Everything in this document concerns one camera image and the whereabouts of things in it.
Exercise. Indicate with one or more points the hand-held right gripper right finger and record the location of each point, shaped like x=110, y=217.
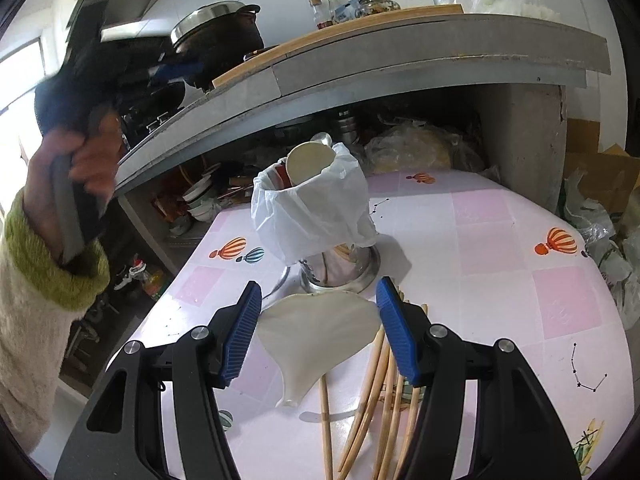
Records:
x=397, y=330

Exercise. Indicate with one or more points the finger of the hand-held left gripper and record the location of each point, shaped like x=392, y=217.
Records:
x=177, y=71

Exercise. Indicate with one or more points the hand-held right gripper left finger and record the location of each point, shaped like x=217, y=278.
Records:
x=242, y=335

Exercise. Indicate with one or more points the bunch of wooden chopsticks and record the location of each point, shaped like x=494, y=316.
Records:
x=380, y=410

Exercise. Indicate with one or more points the white plastic bag liner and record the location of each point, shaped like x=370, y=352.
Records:
x=310, y=220

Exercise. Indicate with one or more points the person's left forearm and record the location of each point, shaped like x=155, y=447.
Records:
x=30, y=320

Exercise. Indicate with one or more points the person's left hand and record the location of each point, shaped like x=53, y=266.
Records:
x=97, y=160

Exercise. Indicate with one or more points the gas stove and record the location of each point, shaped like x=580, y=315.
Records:
x=160, y=115

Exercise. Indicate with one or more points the black pot with steel lid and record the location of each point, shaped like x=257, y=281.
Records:
x=220, y=32

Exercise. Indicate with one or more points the window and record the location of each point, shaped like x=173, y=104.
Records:
x=20, y=105

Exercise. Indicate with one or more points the cooking oil bottle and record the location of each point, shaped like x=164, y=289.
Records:
x=147, y=280

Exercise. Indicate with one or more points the stack of bowls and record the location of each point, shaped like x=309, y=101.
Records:
x=200, y=202

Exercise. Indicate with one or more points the brown cap sauce bottle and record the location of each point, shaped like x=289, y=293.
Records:
x=316, y=14

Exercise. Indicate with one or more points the yellow cap sauce bottle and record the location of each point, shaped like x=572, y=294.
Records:
x=331, y=7

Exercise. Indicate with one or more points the wooden cutting board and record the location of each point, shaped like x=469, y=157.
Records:
x=345, y=32

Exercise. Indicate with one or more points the steel containers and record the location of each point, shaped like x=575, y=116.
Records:
x=346, y=127

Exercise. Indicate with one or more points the yellow plastic bag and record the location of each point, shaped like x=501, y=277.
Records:
x=407, y=150

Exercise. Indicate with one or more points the blue packet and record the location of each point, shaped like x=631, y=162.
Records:
x=347, y=10

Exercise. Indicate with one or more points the glass jar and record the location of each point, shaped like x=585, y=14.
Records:
x=378, y=5

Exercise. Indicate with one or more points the printed plastic bag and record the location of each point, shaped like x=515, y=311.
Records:
x=600, y=255

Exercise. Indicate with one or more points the concrete kitchen counter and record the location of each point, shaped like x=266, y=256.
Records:
x=400, y=60

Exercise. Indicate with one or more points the cardboard box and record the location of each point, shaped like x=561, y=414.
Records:
x=600, y=175

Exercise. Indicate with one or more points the crumpled white plastic bag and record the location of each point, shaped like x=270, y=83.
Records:
x=505, y=0

